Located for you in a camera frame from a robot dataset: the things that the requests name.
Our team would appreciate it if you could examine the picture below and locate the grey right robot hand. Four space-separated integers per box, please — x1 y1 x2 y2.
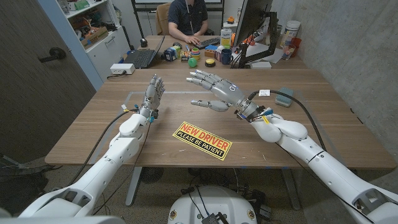
186 69 266 123

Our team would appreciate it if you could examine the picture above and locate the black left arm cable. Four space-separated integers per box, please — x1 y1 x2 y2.
68 108 139 184

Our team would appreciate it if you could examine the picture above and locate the white round canister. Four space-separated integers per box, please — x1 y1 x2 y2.
279 20 302 49

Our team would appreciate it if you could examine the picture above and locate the teal sponge block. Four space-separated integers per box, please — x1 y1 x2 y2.
274 86 295 108

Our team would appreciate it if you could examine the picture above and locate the clear glass cup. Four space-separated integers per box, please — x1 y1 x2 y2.
281 45 293 60

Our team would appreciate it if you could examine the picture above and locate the dark blue mug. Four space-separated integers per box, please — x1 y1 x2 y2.
220 49 234 65

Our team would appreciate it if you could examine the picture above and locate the red cup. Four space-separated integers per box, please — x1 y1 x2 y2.
289 37 302 58

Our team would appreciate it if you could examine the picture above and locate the white paper sheet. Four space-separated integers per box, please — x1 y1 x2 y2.
245 42 284 64

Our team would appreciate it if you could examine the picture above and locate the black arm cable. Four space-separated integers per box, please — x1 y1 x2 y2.
247 89 327 152
68 108 139 184

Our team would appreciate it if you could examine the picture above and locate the yellow new driver sticker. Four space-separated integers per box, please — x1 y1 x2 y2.
172 121 233 162

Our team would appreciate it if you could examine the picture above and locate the blue toy can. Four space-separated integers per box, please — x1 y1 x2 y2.
161 47 178 62

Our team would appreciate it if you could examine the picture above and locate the black keyboard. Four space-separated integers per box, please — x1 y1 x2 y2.
194 37 221 50

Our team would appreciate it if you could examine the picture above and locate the grey table leg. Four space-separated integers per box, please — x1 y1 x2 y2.
125 167 143 207
281 167 302 211

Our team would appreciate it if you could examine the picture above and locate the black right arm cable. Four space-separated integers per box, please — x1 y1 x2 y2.
247 89 327 152

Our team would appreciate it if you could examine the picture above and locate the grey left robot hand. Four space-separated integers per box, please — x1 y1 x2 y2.
138 73 166 121

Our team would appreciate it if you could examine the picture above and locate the black laptop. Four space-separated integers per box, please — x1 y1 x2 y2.
123 34 166 70

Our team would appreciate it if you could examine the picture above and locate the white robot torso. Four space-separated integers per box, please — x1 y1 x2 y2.
167 185 258 224

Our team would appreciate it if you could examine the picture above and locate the black computer monitor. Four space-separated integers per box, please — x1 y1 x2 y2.
233 0 274 47

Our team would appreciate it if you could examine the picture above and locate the white shelf cabinet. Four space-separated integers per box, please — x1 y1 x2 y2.
57 0 131 82

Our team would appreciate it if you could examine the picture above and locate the person in dark shirt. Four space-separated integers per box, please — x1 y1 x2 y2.
167 0 208 46

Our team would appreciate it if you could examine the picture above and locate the tan chair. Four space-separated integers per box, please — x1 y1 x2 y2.
155 2 172 36

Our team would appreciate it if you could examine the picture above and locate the cardboard box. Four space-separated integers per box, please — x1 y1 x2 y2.
80 26 109 50

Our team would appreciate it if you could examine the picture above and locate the white power box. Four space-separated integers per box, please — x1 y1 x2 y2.
109 63 136 75

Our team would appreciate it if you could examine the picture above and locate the black round fan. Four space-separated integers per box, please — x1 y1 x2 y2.
139 167 165 185

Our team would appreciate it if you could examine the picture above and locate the white drink carton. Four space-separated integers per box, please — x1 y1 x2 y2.
220 28 233 49

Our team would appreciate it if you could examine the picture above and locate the black door handle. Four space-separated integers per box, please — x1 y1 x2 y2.
38 47 67 63

